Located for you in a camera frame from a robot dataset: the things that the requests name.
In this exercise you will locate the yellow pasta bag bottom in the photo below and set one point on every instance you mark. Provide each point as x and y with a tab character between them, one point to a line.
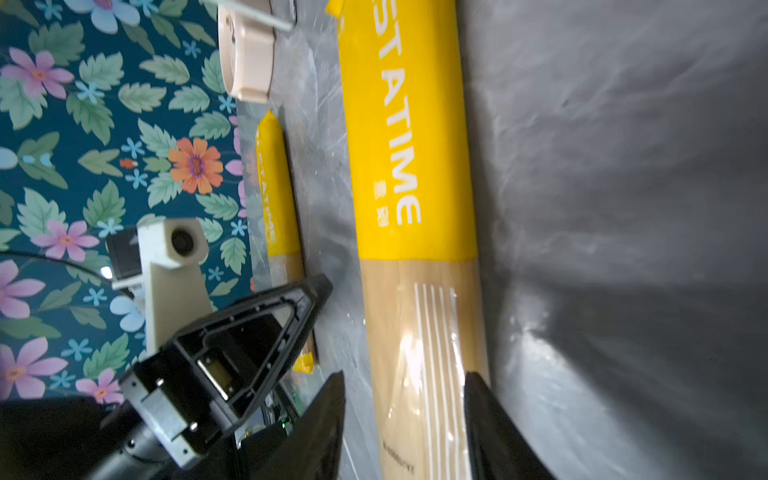
281	225

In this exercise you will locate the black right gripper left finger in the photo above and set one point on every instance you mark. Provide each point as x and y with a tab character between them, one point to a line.
312	450

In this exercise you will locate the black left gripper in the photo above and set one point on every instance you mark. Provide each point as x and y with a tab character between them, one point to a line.
208	379

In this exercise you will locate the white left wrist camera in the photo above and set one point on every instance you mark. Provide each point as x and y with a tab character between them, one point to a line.
159	263

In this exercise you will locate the pink round clock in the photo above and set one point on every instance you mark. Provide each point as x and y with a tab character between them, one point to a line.
246	50

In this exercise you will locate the yellow pasta bag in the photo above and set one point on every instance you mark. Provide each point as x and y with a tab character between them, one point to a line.
281	225
410	173

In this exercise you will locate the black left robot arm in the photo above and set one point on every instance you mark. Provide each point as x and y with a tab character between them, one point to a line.
77	438

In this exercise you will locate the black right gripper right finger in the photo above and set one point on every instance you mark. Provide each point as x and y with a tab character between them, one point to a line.
496	448

